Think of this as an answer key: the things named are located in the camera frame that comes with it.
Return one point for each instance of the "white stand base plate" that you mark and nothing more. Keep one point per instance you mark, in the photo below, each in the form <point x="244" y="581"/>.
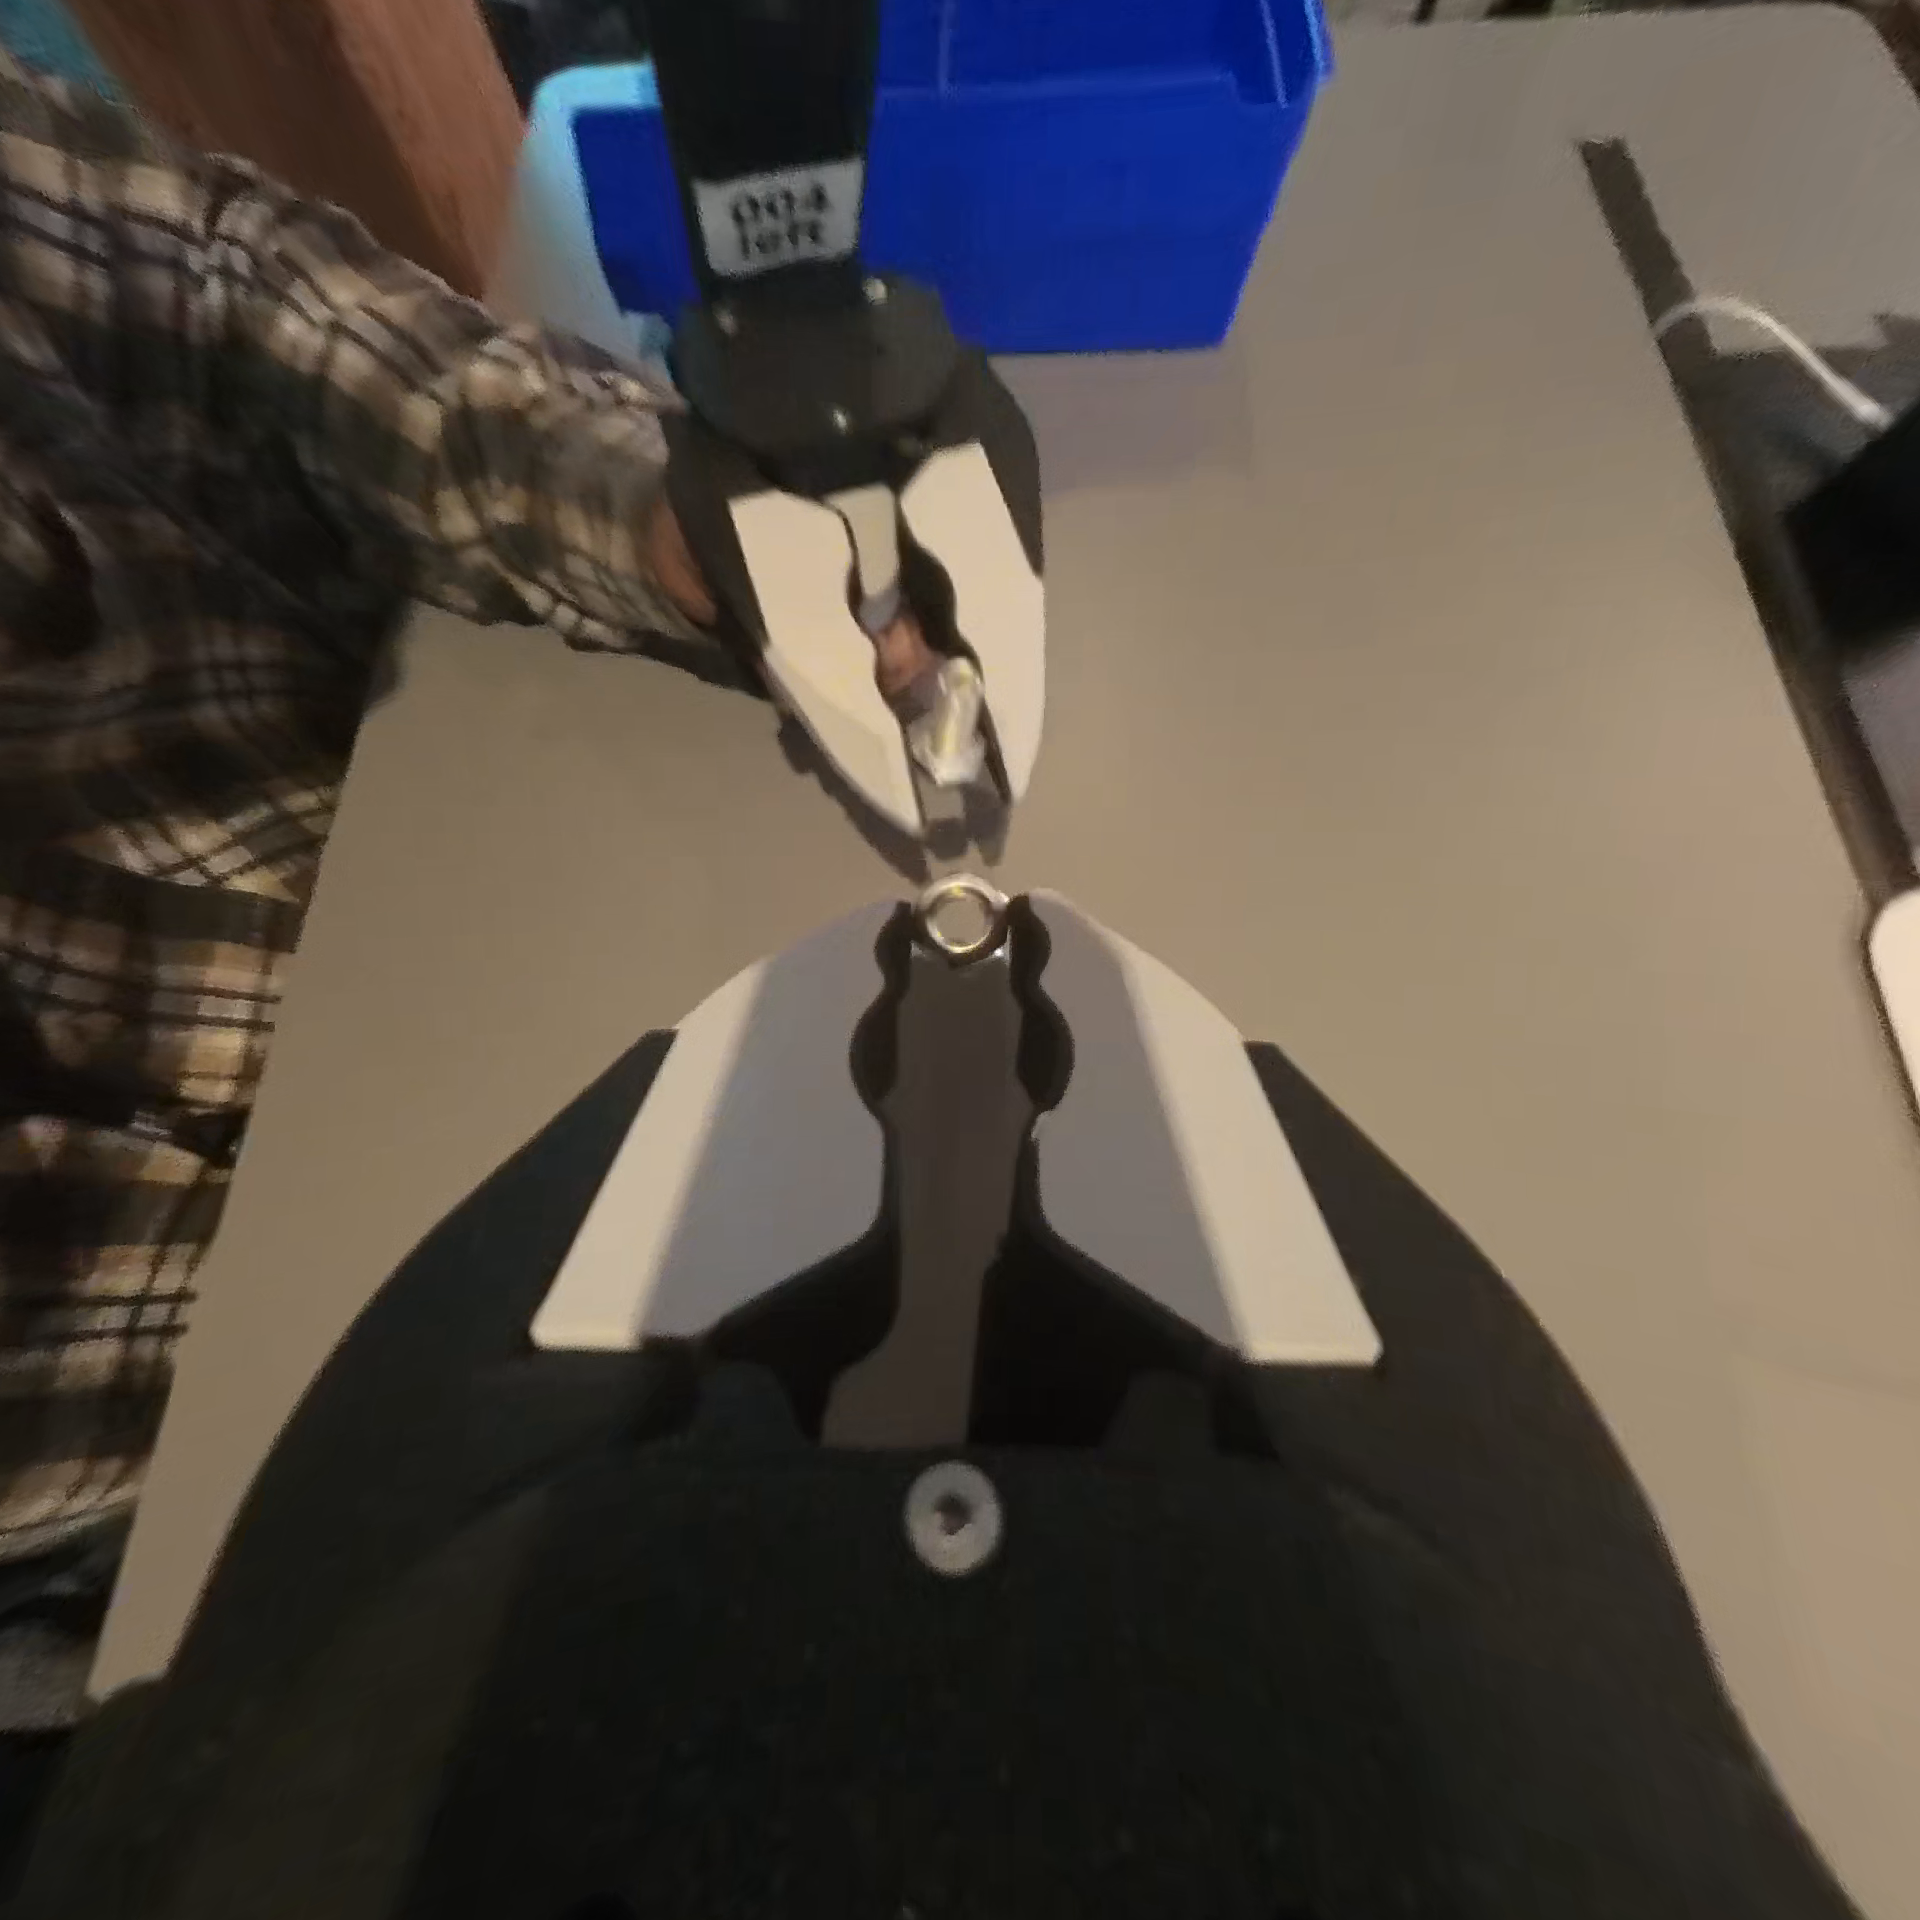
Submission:
<point x="1897" y="991"/>

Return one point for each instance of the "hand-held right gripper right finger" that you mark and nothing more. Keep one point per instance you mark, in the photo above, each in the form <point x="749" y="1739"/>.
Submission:
<point x="1201" y="1172"/>

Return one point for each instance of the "operator arm plaid sleeve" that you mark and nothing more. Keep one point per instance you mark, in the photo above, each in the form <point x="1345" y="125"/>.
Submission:
<point x="118" y="1125"/>

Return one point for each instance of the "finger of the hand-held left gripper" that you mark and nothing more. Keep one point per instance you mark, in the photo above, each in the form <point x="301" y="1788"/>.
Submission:
<point x="1002" y="599"/>
<point x="809" y="616"/>

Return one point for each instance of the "person's left forearm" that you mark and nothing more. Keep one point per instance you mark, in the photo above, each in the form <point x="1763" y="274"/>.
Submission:
<point x="376" y="435"/>

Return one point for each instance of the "person's left hand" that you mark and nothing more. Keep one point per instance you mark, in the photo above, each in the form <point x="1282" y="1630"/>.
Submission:
<point x="677" y="563"/>

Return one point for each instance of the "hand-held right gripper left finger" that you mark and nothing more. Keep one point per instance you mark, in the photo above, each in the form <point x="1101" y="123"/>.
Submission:
<point x="704" y="1156"/>

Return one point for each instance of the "brown wooden desk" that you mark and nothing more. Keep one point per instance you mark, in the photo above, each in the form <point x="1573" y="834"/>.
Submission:
<point x="300" y="119"/>

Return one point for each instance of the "silver hex nut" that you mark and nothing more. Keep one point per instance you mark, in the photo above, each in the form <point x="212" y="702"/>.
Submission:
<point x="932" y="933"/>

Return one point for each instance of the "black cube charger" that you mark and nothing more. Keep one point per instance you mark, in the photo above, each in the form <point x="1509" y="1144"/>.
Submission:
<point x="1861" y="510"/>

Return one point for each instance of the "blue plastic storage bin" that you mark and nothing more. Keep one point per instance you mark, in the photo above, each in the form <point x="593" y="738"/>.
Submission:
<point x="1078" y="226"/>

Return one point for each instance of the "silver hex bolt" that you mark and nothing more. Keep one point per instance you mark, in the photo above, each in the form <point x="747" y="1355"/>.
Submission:
<point x="944" y="723"/>

